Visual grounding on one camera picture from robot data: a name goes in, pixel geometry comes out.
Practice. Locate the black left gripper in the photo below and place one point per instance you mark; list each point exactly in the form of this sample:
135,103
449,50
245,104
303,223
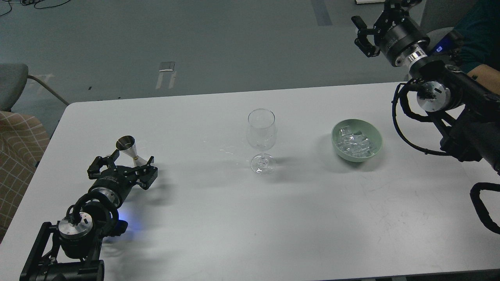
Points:
116,182

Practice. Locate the grey chair left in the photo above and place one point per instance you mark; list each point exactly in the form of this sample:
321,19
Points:
13,79

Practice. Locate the metal floor plate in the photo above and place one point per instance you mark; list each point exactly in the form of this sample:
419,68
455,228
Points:
166,66

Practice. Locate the steel double jigger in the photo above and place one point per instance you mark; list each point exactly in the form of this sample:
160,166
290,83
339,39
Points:
127,145

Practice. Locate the person in teal shirt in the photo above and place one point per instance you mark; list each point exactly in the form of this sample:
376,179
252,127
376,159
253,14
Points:
480,28

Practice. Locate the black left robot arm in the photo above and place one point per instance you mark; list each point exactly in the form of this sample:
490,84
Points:
70,249

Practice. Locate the green bowl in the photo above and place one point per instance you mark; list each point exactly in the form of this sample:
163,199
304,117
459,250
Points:
356,124

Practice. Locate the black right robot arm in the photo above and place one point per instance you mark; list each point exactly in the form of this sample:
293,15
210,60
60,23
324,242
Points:
464,112

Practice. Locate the clear ice cubes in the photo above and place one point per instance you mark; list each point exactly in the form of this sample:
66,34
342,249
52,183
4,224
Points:
355,144

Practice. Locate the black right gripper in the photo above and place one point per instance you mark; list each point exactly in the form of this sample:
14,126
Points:
394,32

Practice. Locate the grey office chair right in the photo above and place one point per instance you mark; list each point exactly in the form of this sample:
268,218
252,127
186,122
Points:
439,20

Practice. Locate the beige checkered cloth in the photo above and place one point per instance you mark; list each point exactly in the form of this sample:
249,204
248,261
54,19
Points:
23,141

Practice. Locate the clear wine glass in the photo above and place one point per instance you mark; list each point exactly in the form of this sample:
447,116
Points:
261,135

